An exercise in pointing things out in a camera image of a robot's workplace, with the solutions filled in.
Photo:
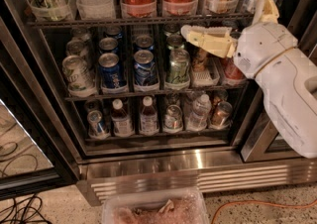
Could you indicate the silver can bottom shelf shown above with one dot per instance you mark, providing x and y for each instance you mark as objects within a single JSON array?
[{"x": 172, "y": 121}]

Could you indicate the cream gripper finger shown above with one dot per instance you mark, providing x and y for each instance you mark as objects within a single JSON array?
[
  {"x": 214, "y": 40},
  {"x": 265, "y": 11}
]

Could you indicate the brown juice bottle right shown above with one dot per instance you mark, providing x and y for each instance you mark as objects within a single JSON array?
[{"x": 149, "y": 121}]

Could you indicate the clear plastic bin on floor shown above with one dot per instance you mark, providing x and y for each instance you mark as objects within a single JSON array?
[{"x": 170, "y": 206}]

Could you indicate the gold brown can front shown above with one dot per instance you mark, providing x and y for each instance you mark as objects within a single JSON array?
[{"x": 199, "y": 60}]

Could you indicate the blue Pepsi can front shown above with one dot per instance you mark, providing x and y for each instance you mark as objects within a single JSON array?
[{"x": 112, "y": 74}]

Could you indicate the brown juice bottle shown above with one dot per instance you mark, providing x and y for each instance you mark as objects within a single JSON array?
[
  {"x": 121, "y": 119},
  {"x": 149, "y": 121}
]

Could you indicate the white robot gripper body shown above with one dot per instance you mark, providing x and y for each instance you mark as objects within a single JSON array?
[{"x": 264, "y": 48}]

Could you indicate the open glass fridge door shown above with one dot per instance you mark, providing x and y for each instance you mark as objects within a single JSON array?
[{"x": 20, "y": 142}]

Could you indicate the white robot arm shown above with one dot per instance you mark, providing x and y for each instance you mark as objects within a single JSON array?
[{"x": 289, "y": 84}]

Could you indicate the clear water bottle bottom shelf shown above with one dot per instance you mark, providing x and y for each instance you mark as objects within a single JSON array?
[{"x": 197, "y": 119}]

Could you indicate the copper can bottom shelf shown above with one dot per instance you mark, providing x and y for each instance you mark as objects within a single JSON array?
[{"x": 221, "y": 115}]

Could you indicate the white green can front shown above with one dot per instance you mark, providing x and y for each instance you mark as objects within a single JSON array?
[{"x": 80, "y": 82}]

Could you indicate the red can front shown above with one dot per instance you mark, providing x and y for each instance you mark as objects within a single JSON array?
[{"x": 231, "y": 71}]

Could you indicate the blue can bottom shelf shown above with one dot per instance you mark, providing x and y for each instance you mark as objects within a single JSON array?
[{"x": 97, "y": 125}]

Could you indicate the stainless steel fridge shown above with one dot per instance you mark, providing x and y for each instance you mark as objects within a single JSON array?
[{"x": 246, "y": 154}]

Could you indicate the brown juice bottle left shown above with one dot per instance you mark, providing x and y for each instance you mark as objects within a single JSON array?
[{"x": 121, "y": 119}]

